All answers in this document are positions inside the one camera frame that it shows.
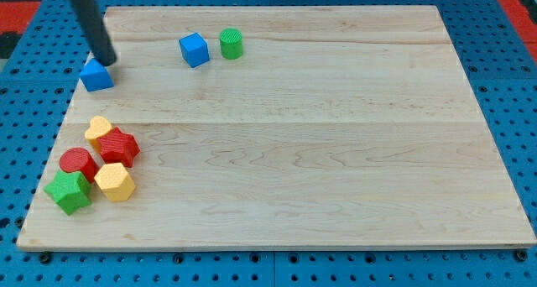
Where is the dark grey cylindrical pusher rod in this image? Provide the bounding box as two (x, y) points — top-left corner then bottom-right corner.
(69, 0), (117, 66)

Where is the red cylinder block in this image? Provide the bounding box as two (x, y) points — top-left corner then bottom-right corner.
(59, 147), (99, 183)

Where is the yellow heart block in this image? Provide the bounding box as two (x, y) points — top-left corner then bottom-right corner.
(85, 116), (112, 154)

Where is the yellow hexagon block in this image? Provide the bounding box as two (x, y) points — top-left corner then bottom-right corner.
(95, 163), (136, 202)

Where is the green cylinder block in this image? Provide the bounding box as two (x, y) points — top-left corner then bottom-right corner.
(219, 28), (243, 60)

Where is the blue cube block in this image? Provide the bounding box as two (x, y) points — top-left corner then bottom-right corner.
(179, 33), (210, 68)

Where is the light wooden board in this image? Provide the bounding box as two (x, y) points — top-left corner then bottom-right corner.
(18, 5), (536, 252)

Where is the green star block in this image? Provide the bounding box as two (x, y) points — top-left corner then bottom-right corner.
(44, 170), (91, 216)

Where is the blue triangle block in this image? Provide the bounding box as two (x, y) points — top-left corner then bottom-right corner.
(79, 59), (114, 92)

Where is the red star block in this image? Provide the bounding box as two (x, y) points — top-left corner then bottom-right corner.
(97, 127), (140, 168)

